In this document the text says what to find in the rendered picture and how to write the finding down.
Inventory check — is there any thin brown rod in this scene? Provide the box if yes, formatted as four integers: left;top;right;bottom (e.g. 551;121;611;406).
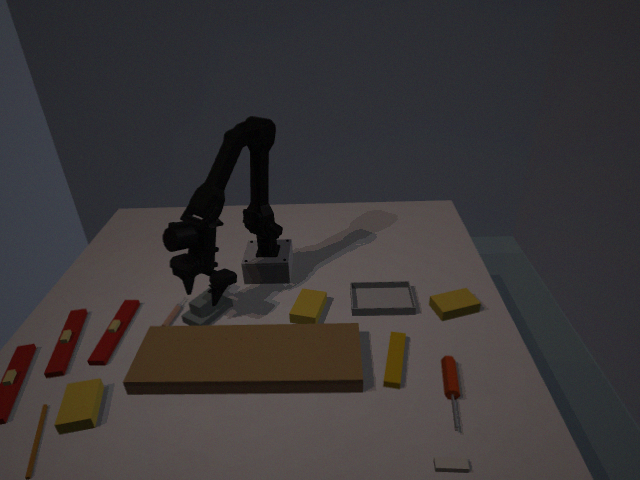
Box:
25;404;47;480

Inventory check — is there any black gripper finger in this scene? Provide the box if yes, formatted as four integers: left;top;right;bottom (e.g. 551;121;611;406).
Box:
182;277;195;295
209;284;228;307

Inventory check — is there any yellow flat bar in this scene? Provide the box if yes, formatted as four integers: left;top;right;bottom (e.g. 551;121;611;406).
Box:
384;332;406;389

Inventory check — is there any olive yellow rectangular block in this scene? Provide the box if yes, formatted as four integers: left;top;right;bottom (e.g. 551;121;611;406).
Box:
289;288;327;324
54;378;104;435
429;288;481;321

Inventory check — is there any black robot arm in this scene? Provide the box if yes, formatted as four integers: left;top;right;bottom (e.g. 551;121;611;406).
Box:
162;116;283;280

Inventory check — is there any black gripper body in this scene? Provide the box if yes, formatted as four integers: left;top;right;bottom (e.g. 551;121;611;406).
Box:
169;245;237;288

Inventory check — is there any brown rectangular panel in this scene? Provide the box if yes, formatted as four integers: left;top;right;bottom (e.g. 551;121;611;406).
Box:
122;323;363;395

